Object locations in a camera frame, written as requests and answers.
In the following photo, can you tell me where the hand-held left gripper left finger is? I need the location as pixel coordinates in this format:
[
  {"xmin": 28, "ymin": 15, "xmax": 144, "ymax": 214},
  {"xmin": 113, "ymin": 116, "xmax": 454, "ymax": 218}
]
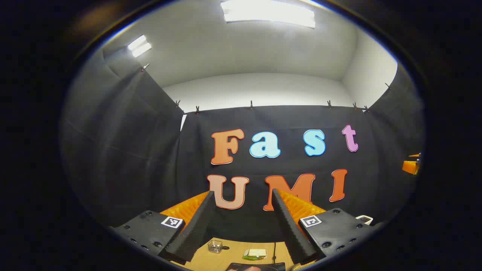
[{"xmin": 113, "ymin": 190, "xmax": 215, "ymax": 263}]

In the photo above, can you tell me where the sandwich with lettuce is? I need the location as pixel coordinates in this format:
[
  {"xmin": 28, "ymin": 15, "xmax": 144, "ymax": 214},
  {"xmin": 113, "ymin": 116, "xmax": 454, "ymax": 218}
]
[{"xmin": 243, "ymin": 248, "xmax": 268, "ymax": 261}]

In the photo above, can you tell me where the black induction cooktop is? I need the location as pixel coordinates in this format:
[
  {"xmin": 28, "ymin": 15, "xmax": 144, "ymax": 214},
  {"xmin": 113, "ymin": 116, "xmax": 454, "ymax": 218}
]
[{"xmin": 226, "ymin": 262, "xmax": 286, "ymax": 271}]

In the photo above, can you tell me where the ceiling light panel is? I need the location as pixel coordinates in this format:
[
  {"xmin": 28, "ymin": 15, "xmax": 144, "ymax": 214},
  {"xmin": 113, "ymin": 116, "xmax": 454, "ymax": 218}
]
[
  {"xmin": 127, "ymin": 35, "xmax": 153, "ymax": 58},
  {"xmin": 220, "ymin": 0, "xmax": 316, "ymax": 29}
]

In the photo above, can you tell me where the black backdrop cloth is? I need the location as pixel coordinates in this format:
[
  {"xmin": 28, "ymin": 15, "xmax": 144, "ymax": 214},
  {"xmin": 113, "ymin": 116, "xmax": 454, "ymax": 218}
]
[{"xmin": 60, "ymin": 49, "xmax": 426, "ymax": 243}]

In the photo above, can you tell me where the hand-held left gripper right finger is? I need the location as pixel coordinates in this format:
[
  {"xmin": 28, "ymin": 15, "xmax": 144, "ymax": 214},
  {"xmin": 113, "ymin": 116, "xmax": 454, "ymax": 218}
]
[{"xmin": 271, "ymin": 188, "xmax": 377, "ymax": 265}]

